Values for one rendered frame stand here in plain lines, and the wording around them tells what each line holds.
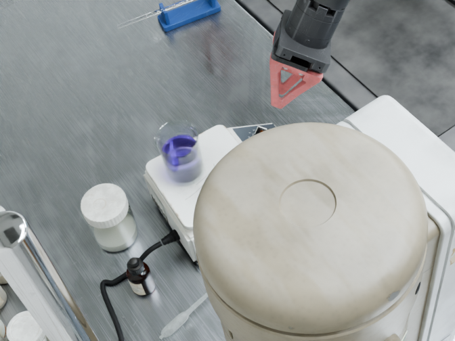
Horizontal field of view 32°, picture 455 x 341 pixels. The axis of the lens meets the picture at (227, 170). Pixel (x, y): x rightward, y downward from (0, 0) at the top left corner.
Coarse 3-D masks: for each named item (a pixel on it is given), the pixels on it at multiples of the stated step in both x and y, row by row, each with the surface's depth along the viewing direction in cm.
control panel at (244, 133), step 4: (264, 124) 111; (268, 124) 111; (272, 124) 111; (236, 128) 108; (240, 128) 108; (244, 128) 108; (248, 128) 109; (252, 128) 109; (256, 128) 109; (268, 128) 110; (236, 132) 107; (240, 132) 107; (244, 132) 108; (248, 132) 108; (252, 132) 108; (240, 136) 106; (244, 136) 107; (248, 136) 107; (244, 140) 106
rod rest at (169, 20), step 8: (200, 0) 130; (208, 0) 130; (216, 0) 130; (160, 8) 127; (176, 8) 130; (184, 8) 130; (192, 8) 130; (200, 8) 129; (208, 8) 129; (216, 8) 129; (160, 16) 129; (168, 16) 127; (176, 16) 129; (184, 16) 129; (192, 16) 128; (200, 16) 129; (160, 24) 129; (168, 24) 128; (176, 24) 128; (184, 24) 129
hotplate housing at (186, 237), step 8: (232, 128) 107; (144, 176) 104; (152, 184) 103; (152, 192) 104; (160, 200) 102; (160, 208) 105; (168, 208) 101; (168, 216) 102; (176, 224) 100; (176, 232) 102; (184, 232) 99; (192, 232) 98; (168, 240) 102; (176, 240) 102; (184, 240) 100; (192, 240) 98; (192, 248) 100; (192, 256) 101
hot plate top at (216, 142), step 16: (224, 128) 105; (208, 144) 103; (224, 144) 103; (160, 160) 103; (208, 160) 102; (160, 176) 101; (160, 192) 100; (176, 192) 100; (192, 192) 99; (176, 208) 98; (192, 208) 98; (192, 224) 97
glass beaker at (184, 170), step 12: (180, 120) 97; (156, 132) 96; (168, 132) 98; (180, 132) 99; (192, 132) 97; (156, 144) 95; (168, 156) 95; (180, 156) 94; (192, 156) 96; (168, 168) 98; (180, 168) 97; (192, 168) 97; (204, 168) 101; (180, 180) 99; (192, 180) 99
